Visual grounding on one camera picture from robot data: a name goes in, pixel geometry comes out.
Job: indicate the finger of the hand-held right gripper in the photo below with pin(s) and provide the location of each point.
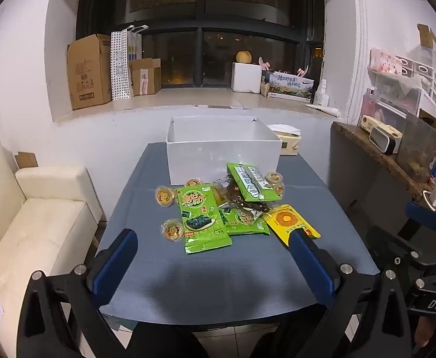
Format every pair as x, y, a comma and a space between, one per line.
396, 250
422, 215

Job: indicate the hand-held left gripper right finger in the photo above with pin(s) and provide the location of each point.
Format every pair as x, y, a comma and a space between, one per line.
311, 264

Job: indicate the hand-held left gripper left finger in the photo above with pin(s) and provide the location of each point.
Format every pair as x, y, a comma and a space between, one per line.
115, 261

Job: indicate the yellow snack packet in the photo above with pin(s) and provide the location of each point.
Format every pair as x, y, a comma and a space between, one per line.
286, 222

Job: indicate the small jelly cup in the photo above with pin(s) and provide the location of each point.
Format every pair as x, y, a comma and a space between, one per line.
164, 195
273, 176
172, 230
194, 183
279, 189

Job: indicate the green seaweed packet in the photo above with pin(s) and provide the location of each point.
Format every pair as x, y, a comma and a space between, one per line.
247, 182
199, 223
242, 220

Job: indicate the brown snack packet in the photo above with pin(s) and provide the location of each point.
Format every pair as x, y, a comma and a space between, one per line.
253, 206
223, 194

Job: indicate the white cardboard box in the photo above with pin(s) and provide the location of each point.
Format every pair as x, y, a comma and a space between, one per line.
221, 149

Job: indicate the clear acrylic container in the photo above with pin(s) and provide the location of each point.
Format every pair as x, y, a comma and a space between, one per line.
419, 149

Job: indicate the white table clock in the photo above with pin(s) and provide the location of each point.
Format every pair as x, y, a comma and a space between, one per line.
383, 142

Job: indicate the cream leather sofa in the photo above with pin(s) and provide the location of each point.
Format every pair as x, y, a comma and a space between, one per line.
35, 223

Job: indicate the brown stone counter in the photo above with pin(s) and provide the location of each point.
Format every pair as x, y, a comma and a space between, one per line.
367, 145

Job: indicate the blue table cover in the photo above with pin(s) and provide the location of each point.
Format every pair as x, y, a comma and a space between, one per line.
203, 287

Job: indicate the cream radio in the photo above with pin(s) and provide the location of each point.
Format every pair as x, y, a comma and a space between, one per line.
378, 123

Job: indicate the cream tissue box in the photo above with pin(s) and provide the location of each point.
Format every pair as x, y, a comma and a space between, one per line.
288, 143

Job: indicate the flat cardboard piece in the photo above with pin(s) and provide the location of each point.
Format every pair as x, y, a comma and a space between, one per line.
27, 159

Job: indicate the rolled white paper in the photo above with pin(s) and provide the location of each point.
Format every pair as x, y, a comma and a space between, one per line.
324, 109

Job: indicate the white plastic bottle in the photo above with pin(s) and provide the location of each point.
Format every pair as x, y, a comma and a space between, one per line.
321, 93

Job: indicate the printed landscape box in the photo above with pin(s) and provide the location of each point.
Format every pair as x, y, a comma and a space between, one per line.
290, 85

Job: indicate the small brown cardboard holder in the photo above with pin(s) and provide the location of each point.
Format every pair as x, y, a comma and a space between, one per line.
264, 89

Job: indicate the small open cardboard box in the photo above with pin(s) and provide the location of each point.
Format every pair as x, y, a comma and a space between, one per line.
145, 76

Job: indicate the pink toy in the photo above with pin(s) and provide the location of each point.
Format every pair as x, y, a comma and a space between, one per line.
302, 71
265, 63

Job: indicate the large brown cardboard box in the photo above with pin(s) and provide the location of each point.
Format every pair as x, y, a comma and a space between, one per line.
87, 71

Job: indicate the dotted paper bag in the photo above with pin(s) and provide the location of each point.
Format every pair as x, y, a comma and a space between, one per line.
120, 67

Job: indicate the white foam box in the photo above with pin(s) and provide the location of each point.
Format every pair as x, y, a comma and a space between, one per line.
245, 77

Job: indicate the white bag with coloured squares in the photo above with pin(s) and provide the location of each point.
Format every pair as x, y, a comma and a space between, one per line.
135, 44

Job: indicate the yellow pomelo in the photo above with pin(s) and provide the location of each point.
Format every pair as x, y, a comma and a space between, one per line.
244, 56

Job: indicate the white wall storage rack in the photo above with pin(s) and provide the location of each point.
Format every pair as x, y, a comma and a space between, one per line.
408, 74

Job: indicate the cardboard piece on wall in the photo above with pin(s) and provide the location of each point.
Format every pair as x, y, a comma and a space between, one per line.
427, 37

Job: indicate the black window frame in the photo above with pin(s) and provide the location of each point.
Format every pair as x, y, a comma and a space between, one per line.
203, 18

